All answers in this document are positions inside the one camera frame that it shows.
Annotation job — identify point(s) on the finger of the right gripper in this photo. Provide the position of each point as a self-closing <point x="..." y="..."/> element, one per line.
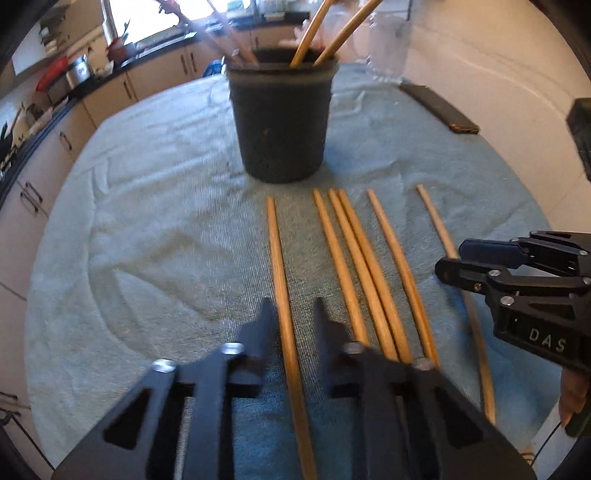
<point x="499" y="286"/>
<point x="565" y="254"/>

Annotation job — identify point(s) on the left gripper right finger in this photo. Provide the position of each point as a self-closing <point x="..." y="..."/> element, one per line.
<point x="409" y="422"/>

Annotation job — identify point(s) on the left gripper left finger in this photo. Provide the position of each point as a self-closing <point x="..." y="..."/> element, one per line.
<point x="178" y="414"/>

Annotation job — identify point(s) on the wooden chopstick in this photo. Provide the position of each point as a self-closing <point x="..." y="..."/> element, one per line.
<point x="345" y="279"/>
<point x="408" y="281"/>
<point x="486" y="381"/>
<point x="373" y="300"/>
<point x="390" y="309"/>
<point x="288" y="340"/>

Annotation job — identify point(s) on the beige lower kitchen cabinets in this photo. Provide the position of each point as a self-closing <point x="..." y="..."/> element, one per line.
<point x="37" y="171"/>

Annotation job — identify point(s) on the right hand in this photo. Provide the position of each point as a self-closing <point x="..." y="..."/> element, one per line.
<point x="573" y="394"/>

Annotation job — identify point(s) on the dark phone on table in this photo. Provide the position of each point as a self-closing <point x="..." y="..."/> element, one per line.
<point x="443" y="110"/>

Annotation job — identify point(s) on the teal towel table cover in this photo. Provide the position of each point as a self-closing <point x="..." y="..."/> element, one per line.
<point x="157" y="246"/>

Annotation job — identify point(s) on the black chopstick holder cup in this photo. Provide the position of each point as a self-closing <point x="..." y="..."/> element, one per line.
<point x="281" y="113"/>

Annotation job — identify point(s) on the clear glass cup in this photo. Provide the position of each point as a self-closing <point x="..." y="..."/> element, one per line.
<point x="390" y="37"/>

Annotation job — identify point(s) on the blue plastic bag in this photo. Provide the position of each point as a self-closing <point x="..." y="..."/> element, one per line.
<point x="216" y="67"/>

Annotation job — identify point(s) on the dark chopstick in cup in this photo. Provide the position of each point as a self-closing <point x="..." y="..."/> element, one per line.
<point x="244" y="52"/>
<point x="172" y="7"/>

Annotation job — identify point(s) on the silver rice cooker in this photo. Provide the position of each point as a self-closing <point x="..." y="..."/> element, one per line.
<point x="78" y="71"/>

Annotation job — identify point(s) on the red basin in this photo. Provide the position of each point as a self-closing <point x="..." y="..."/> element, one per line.
<point x="54" y="70"/>

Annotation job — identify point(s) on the dark red pot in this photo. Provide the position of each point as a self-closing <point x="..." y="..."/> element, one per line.
<point x="119" y="52"/>

